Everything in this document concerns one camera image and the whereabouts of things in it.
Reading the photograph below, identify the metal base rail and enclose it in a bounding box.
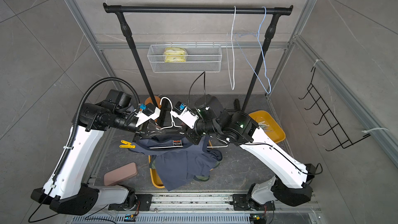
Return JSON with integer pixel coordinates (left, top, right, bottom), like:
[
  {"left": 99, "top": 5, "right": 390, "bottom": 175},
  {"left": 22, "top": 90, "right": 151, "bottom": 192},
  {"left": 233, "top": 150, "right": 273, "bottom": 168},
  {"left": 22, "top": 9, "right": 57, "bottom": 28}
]
[{"left": 70, "top": 192, "right": 325, "bottom": 224}]

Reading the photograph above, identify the black wire wall rack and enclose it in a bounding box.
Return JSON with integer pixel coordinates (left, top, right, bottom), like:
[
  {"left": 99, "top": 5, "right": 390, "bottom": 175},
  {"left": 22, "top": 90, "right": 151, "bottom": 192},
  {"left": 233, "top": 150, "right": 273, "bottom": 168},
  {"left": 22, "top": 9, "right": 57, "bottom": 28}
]
[{"left": 298, "top": 67, "right": 371, "bottom": 152}]

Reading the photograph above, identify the plain green tank top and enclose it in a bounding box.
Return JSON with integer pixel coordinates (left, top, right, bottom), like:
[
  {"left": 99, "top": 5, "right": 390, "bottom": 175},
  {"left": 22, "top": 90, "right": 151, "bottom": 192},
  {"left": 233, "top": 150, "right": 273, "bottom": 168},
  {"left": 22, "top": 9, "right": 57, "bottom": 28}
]
[{"left": 193, "top": 176, "right": 209, "bottom": 181}]

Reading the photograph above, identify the dark grey tank top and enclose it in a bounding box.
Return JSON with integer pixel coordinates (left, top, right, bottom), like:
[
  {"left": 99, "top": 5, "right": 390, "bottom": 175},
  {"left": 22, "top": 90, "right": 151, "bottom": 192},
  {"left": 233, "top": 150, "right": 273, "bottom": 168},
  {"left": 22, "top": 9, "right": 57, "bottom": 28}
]
[{"left": 129, "top": 134, "right": 223, "bottom": 191}]

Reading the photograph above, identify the white wire basket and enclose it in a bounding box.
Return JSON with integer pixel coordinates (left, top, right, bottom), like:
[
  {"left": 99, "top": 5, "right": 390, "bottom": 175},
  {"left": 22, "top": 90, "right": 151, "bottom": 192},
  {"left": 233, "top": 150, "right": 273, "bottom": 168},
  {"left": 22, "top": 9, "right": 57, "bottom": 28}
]
[{"left": 147, "top": 44, "right": 222, "bottom": 73}]

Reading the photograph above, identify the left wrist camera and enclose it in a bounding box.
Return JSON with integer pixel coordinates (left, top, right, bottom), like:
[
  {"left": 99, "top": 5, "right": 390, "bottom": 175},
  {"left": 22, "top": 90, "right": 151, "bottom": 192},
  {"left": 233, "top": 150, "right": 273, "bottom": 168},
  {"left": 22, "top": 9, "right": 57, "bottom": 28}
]
[{"left": 136, "top": 103, "right": 161, "bottom": 126}]

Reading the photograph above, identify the pink rectangular case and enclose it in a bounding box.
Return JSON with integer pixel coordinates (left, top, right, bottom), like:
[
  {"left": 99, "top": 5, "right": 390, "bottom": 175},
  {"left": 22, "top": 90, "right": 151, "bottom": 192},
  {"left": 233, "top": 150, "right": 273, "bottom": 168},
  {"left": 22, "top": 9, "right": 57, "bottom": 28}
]
[{"left": 104, "top": 162, "right": 138, "bottom": 186}]

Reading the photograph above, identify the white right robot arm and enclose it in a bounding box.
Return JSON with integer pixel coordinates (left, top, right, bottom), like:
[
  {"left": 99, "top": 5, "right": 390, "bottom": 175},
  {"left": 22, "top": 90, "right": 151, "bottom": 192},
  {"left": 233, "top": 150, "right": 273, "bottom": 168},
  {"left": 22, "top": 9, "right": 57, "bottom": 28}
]
[{"left": 180, "top": 94, "right": 317, "bottom": 208}]

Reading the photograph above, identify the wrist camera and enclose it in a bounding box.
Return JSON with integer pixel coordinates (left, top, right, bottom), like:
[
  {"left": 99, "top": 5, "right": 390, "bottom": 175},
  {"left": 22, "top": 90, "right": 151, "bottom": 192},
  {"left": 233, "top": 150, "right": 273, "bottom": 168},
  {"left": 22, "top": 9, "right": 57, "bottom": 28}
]
[
  {"left": 136, "top": 103, "right": 161, "bottom": 126},
  {"left": 171, "top": 101, "right": 199, "bottom": 129}
]

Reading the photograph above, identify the yellow item in basket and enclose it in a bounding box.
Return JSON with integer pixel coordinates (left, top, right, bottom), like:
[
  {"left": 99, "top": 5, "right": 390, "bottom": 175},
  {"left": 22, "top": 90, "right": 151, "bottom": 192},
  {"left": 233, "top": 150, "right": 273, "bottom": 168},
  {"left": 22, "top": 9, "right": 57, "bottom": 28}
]
[{"left": 163, "top": 47, "right": 188, "bottom": 63}]

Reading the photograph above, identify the small yellow plastic tray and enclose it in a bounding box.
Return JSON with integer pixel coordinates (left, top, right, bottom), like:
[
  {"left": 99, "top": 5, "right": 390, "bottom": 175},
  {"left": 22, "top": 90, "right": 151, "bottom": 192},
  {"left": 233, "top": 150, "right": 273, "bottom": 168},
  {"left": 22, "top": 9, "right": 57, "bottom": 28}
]
[{"left": 249, "top": 110, "right": 286, "bottom": 143}]

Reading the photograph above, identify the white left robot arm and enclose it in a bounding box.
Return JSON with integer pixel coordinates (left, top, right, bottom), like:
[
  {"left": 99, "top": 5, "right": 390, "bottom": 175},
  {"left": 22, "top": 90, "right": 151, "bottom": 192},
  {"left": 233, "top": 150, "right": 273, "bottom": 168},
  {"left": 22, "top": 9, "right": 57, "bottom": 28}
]
[{"left": 31, "top": 77, "right": 161, "bottom": 216}]

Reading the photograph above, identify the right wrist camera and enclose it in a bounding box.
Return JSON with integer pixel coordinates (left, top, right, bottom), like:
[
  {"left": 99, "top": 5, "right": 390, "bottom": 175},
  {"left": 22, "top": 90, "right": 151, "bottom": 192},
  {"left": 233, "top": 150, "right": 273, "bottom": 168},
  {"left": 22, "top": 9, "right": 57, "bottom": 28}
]
[{"left": 171, "top": 101, "right": 199, "bottom": 129}]

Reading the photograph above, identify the light blue wire hanger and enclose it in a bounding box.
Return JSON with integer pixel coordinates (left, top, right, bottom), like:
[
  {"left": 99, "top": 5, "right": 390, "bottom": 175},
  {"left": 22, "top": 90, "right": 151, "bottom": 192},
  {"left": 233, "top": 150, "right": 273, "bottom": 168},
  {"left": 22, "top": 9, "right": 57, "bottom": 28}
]
[{"left": 233, "top": 6, "right": 272, "bottom": 94}]

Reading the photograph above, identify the orange plush toy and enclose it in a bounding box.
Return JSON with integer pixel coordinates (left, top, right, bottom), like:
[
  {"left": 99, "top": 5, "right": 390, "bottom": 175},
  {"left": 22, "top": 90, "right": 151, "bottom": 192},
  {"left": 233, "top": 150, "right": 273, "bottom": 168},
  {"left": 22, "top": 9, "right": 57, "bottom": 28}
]
[{"left": 145, "top": 96, "right": 161, "bottom": 109}]

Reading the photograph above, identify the large yellow plastic tray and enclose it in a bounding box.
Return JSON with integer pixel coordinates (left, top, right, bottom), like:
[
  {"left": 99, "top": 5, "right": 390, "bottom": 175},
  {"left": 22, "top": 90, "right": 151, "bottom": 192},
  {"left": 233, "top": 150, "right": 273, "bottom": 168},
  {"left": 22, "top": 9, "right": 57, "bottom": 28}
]
[{"left": 148, "top": 139, "right": 215, "bottom": 189}]

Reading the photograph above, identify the black clothes rack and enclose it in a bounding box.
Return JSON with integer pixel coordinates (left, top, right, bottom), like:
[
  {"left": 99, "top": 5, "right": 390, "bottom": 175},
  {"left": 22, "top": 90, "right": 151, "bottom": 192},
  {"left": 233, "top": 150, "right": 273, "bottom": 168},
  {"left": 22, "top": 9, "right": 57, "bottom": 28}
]
[{"left": 103, "top": 2, "right": 294, "bottom": 128}]

